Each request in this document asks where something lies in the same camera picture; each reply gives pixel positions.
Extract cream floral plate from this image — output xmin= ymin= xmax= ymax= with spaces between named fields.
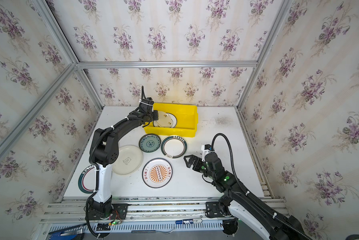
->
xmin=153 ymin=111 xmax=165 ymax=128

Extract white plate black cloud outline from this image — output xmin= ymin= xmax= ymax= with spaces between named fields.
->
xmin=163 ymin=113 xmax=177 ymax=128

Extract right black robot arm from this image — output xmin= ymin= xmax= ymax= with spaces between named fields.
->
xmin=184 ymin=152 xmax=311 ymax=240

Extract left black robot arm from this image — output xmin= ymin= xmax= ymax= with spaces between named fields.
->
xmin=86 ymin=97 xmax=158 ymax=219

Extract yellow plastic bin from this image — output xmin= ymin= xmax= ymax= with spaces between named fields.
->
xmin=144 ymin=103 xmax=198 ymax=138

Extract white plate dark green rim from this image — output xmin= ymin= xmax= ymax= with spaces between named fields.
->
xmin=160 ymin=136 xmax=187 ymax=159

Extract small green patterned plate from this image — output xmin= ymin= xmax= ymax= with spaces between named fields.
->
xmin=138 ymin=134 xmax=161 ymax=153

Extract white plate orange sunburst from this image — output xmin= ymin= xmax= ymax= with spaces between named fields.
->
xmin=142 ymin=158 xmax=173 ymax=189

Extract plain white large plate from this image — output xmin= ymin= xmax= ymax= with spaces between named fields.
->
xmin=112 ymin=145 xmax=143 ymax=175

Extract white plate teal red rim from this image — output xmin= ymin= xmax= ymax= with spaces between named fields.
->
xmin=77 ymin=165 xmax=96 ymax=194

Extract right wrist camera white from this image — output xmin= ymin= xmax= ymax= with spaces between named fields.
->
xmin=201 ymin=144 xmax=214 ymax=162

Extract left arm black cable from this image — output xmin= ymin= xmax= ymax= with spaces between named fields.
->
xmin=84 ymin=86 xmax=147 ymax=238

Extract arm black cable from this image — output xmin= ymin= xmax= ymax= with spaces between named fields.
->
xmin=211 ymin=132 xmax=313 ymax=240
xmin=84 ymin=86 xmax=147 ymax=238

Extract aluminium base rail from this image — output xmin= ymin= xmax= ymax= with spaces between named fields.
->
xmin=41 ymin=196 xmax=291 ymax=233

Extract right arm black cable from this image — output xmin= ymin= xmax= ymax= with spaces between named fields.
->
xmin=211 ymin=132 xmax=313 ymax=240

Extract blue tool under rail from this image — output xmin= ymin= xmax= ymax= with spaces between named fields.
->
xmin=47 ymin=224 xmax=86 ymax=240

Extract aluminium cage frame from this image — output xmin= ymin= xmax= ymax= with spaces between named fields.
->
xmin=0 ymin=1 xmax=284 ymax=202

